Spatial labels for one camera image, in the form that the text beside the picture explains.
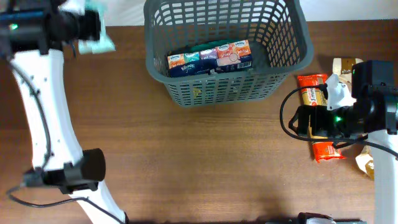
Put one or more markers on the light teal snack packet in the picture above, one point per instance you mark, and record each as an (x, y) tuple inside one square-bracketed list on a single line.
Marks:
[(104, 44)]

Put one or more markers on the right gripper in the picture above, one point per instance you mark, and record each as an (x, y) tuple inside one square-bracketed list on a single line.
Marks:
[(301, 114)]

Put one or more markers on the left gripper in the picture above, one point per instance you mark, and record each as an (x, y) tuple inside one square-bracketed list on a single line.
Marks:
[(93, 27)]

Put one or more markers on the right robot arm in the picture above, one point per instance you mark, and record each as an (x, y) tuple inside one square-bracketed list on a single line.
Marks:
[(373, 84)]

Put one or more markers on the grey plastic basket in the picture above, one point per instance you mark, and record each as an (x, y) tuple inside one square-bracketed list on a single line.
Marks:
[(276, 30)]

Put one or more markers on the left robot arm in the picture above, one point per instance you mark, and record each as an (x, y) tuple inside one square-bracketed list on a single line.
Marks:
[(33, 35)]

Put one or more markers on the spaghetti packet orange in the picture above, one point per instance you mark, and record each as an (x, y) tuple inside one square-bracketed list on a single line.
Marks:
[(315, 97)]

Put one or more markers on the cream cookie bag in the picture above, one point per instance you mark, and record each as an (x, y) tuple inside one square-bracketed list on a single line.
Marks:
[(365, 162), (343, 68)]

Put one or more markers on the tissue multipack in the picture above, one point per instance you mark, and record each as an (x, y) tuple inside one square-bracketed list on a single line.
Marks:
[(231, 57)]

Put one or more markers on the green coffee bag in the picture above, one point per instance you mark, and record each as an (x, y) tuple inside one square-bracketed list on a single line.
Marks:
[(201, 47)]

